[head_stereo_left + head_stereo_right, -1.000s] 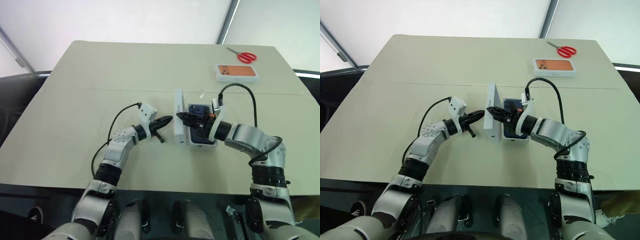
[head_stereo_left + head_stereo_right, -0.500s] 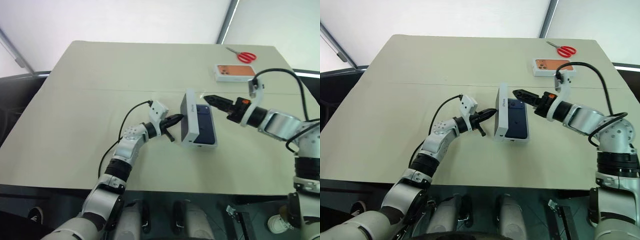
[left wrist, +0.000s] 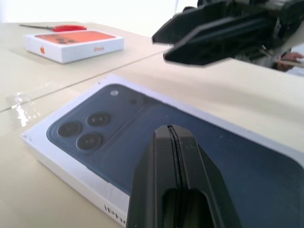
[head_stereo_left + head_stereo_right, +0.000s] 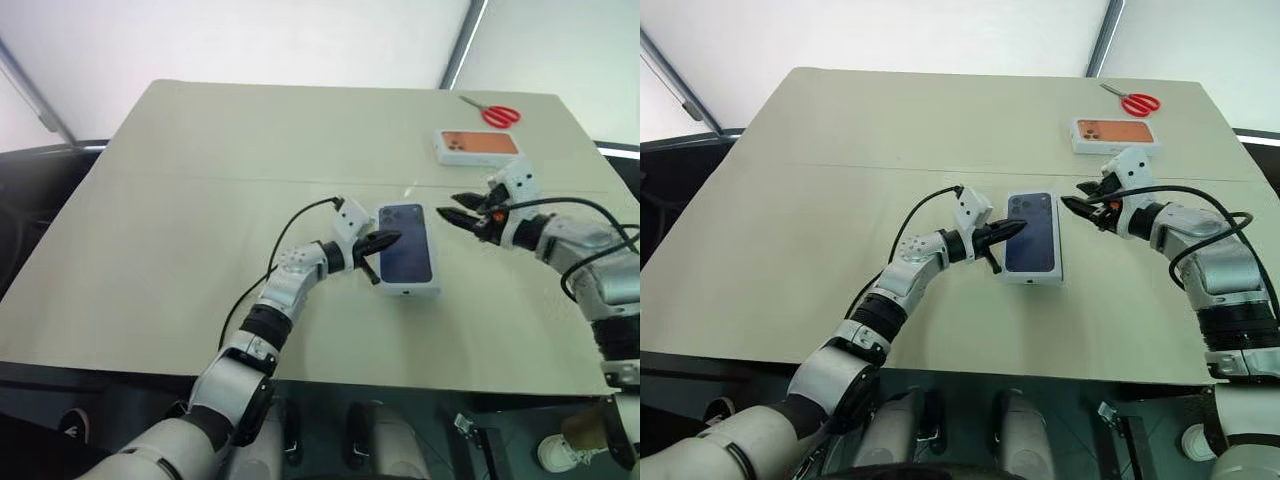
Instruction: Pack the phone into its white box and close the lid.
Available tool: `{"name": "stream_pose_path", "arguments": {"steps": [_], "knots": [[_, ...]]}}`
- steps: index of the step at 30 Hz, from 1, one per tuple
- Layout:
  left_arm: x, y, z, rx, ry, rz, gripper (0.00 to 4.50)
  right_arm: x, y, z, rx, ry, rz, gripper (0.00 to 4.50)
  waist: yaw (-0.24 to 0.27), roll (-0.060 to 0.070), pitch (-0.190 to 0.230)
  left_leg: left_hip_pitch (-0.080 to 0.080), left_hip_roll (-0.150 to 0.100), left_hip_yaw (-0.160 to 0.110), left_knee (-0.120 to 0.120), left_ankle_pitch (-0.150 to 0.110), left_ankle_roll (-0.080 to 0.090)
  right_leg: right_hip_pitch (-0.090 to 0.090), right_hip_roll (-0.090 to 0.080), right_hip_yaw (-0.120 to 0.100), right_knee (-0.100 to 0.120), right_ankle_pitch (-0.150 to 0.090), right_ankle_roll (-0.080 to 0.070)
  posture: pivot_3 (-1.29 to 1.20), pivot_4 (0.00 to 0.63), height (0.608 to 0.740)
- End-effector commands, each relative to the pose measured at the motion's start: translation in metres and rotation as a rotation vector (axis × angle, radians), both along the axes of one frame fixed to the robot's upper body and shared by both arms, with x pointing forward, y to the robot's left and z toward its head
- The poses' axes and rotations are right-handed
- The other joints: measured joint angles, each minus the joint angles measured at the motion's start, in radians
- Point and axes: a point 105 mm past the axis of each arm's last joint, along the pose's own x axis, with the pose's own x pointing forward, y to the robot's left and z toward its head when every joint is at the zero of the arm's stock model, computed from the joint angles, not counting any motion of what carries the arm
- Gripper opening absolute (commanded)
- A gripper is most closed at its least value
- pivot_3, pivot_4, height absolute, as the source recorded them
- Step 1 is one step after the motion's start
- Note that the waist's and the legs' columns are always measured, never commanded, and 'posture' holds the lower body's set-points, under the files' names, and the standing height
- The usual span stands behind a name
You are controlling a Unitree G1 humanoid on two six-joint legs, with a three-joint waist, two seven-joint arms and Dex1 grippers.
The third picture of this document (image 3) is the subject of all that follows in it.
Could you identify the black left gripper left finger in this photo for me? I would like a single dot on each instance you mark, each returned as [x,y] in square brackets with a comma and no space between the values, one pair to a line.
[152,180]

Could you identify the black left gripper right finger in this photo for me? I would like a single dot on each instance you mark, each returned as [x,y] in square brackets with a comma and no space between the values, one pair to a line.
[204,175]

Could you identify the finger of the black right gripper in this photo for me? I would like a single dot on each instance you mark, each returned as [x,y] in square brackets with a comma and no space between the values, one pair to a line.
[185,23]

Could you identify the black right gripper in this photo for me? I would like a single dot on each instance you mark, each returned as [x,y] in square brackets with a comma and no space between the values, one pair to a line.
[280,9]

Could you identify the phone box lid blue print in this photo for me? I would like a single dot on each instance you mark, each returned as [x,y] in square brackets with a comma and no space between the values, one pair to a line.
[147,111]

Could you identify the white box orange phone print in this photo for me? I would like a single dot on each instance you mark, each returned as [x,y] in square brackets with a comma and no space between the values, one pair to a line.
[78,44]

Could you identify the bystander bare hand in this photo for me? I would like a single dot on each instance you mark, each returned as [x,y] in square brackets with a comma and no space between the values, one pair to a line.
[291,59]

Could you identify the clear plastic wrap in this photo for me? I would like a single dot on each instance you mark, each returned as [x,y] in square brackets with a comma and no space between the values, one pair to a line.
[25,109]

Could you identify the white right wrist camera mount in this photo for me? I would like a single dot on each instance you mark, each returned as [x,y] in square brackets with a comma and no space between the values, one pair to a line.
[286,44]

